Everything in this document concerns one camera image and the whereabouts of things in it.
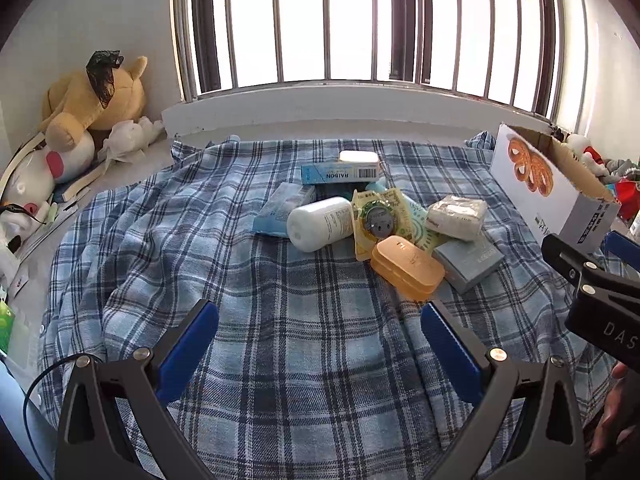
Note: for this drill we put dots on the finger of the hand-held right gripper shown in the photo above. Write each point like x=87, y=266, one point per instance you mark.
x=567, y=255
x=622, y=250

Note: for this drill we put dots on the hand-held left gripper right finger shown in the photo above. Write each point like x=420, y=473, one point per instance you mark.
x=450, y=350

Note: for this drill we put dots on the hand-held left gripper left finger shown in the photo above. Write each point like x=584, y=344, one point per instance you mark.
x=192, y=345

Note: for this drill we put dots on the white cardboard box pastry print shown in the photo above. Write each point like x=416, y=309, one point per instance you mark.
x=545, y=185

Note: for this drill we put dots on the grey carton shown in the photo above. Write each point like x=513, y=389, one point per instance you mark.
x=467, y=262

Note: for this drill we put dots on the orange plastic soap case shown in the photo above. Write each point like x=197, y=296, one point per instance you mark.
x=407, y=265

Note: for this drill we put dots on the white gauze packet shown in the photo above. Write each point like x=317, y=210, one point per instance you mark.
x=457, y=217

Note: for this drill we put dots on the yellow green sachet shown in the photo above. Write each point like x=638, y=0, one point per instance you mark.
x=385, y=220

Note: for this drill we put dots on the light blue tissue packet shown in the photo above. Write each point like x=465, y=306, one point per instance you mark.
x=275, y=212

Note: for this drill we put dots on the white plastic bottle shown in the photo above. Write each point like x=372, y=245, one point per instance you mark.
x=320, y=222

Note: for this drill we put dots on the light blue barcode carton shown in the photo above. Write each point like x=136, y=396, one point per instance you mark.
x=340, y=175

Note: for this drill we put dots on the small white case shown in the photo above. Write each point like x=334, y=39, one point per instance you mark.
x=357, y=156

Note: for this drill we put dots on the person's right hand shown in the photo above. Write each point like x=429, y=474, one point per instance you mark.
x=612, y=410

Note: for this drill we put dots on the red cloth item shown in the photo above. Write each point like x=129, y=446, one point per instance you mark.
x=627, y=195

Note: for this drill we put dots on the grey plush toy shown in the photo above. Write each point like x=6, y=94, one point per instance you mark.
x=620, y=166

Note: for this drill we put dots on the blue plaid blanket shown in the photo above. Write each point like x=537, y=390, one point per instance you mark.
x=300, y=350

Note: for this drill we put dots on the green packet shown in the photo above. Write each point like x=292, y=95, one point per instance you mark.
x=6, y=327

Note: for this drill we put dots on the white plush toy pink patch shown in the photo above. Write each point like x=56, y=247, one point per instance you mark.
x=20, y=215

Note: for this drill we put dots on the small white plush toy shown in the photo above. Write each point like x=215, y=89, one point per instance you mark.
x=127, y=137

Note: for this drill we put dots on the white plush toy red cheek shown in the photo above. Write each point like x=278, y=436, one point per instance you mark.
x=55, y=165

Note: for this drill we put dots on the yellow plush toy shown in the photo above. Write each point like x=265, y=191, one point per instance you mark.
x=100, y=105

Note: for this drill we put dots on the black lace ribbon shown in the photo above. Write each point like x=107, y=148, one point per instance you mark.
x=102, y=75

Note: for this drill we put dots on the metal window grille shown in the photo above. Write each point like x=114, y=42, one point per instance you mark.
x=310, y=25

